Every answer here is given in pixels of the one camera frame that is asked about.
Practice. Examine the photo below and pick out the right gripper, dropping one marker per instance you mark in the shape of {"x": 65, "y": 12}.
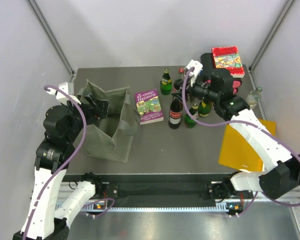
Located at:
{"x": 190, "y": 90}

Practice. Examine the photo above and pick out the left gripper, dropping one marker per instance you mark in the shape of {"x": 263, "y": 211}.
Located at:
{"x": 98, "y": 109}

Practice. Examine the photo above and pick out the cola bottle red cap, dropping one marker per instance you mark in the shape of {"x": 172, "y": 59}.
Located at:
{"x": 178, "y": 82}
{"x": 175, "y": 114}

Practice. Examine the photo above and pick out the green canvas bag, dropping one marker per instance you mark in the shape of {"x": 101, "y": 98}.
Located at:
{"x": 111, "y": 138}

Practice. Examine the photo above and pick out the clear green-cap bottle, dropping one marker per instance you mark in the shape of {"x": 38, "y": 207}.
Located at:
{"x": 254, "y": 97}

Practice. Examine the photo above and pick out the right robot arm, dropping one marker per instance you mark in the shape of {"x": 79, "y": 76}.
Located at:
{"x": 281, "y": 164}

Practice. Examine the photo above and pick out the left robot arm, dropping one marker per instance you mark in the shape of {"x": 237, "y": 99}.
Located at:
{"x": 62, "y": 124}

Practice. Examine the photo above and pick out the purple treehouse book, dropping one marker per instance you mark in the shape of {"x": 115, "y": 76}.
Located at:
{"x": 149, "y": 107}

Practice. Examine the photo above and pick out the black pink drawer unit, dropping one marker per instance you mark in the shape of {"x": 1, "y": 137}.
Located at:
{"x": 207, "y": 62}

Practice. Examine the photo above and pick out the red comic book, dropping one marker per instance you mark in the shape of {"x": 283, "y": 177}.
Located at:
{"x": 228, "y": 58}

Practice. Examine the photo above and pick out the yellow folder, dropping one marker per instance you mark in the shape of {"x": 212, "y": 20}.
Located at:
{"x": 237, "y": 154}

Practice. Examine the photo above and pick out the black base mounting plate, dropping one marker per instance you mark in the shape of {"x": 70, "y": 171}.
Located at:
{"x": 165, "y": 190}

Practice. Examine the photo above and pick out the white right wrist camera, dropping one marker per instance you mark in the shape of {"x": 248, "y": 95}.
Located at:
{"x": 193, "y": 68}

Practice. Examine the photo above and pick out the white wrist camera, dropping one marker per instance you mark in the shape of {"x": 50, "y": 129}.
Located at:
{"x": 68, "y": 89}
{"x": 193, "y": 68}

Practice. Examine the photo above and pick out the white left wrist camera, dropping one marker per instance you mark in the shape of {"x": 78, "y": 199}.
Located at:
{"x": 68, "y": 89}

